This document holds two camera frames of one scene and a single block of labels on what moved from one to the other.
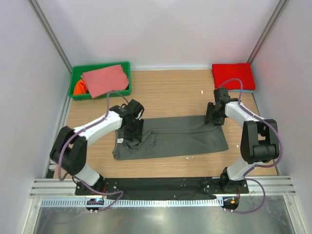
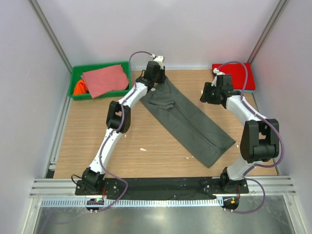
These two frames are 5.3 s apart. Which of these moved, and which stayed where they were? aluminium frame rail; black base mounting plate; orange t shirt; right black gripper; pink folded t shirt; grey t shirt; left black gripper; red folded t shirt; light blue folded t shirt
Moved: grey t shirt; left black gripper; right black gripper
Stayed: red folded t shirt; black base mounting plate; light blue folded t shirt; aluminium frame rail; pink folded t shirt; orange t shirt
